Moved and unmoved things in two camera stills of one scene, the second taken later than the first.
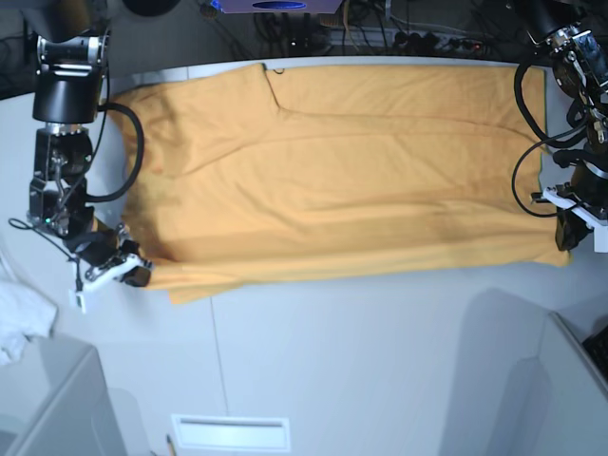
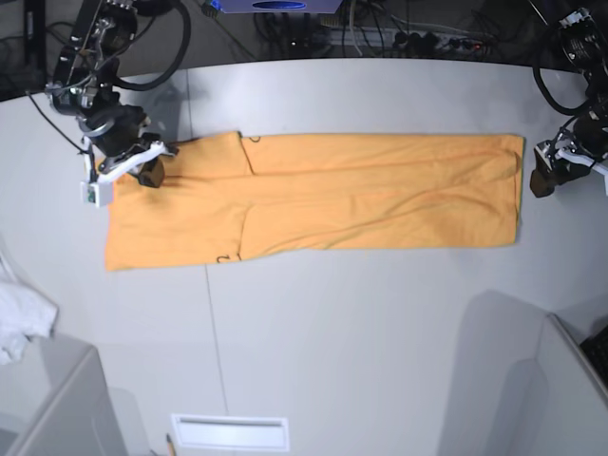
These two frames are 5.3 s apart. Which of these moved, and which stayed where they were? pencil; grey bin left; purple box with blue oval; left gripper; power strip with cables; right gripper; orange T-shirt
Moved: left gripper; right gripper; orange T-shirt
Stayed: power strip with cables; purple box with blue oval; pencil; grey bin left
